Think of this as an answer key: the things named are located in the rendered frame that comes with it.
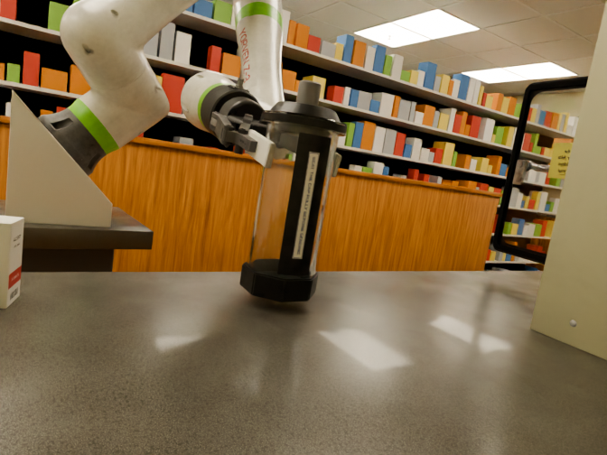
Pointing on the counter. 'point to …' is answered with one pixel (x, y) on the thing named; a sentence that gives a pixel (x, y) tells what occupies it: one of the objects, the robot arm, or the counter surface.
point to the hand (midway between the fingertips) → (296, 155)
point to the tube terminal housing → (581, 228)
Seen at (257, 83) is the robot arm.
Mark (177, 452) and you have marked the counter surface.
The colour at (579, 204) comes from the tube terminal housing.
